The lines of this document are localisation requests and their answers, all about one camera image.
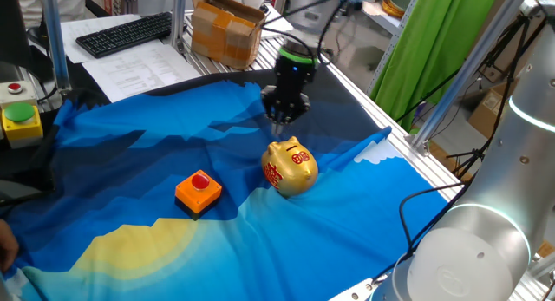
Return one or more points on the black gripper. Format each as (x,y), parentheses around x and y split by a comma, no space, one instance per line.
(295,77)

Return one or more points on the golden piggy bank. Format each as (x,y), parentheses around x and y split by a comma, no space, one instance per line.
(288,171)

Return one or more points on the blue mountain print cloth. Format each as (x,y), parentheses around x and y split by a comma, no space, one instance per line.
(303,240)

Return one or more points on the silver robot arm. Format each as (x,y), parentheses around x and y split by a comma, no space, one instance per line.
(477,249)

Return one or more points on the person's right hand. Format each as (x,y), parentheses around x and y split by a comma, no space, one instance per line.
(8,246)

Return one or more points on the taped cardboard box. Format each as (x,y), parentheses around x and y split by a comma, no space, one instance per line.
(225,36)

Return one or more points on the orange box red button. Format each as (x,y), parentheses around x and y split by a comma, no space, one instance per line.
(197,194)

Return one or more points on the white shelf rack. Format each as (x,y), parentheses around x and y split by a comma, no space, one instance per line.
(381,19)

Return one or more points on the printed paper sheet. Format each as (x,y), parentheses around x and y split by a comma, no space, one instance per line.
(139,71)

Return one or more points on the stacked ceramic plates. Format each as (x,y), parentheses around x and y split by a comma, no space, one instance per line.
(396,4)

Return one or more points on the green curtain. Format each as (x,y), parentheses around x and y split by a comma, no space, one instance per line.
(433,41)

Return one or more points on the black keyboard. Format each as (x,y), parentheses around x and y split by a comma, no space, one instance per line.
(126,34)

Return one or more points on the silver base mounting plate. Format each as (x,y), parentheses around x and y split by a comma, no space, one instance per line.
(355,292)

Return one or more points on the black tripod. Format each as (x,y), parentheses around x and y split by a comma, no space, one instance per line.
(477,154)

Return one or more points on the small cardboard box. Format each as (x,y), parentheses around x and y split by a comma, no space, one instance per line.
(487,114)

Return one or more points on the grey box red button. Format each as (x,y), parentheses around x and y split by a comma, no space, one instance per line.
(26,97)

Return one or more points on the yellow box green button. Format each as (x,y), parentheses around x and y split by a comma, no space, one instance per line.
(21,132)

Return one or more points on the black monitor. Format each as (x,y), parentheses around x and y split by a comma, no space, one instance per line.
(13,28)

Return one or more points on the aluminium frame post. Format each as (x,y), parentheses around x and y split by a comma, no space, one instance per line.
(56,41)
(468,67)
(178,19)

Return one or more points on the aluminium table edge rail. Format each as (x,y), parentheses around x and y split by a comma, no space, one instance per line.
(433,171)

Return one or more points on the grey mounted camera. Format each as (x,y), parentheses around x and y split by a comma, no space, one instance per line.
(535,4)

